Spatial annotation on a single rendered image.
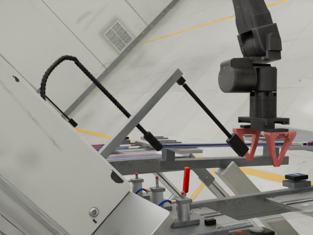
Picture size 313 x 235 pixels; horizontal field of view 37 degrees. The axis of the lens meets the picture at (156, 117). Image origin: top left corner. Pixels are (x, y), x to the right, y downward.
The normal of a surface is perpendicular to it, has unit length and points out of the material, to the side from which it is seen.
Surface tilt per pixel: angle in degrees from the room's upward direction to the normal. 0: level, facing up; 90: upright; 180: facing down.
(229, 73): 45
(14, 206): 90
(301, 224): 0
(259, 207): 90
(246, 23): 60
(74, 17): 90
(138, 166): 90
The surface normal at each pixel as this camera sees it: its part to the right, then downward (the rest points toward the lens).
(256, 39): -0.84, 0.28
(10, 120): 0.40, 0.04
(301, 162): -0.65, -0.69
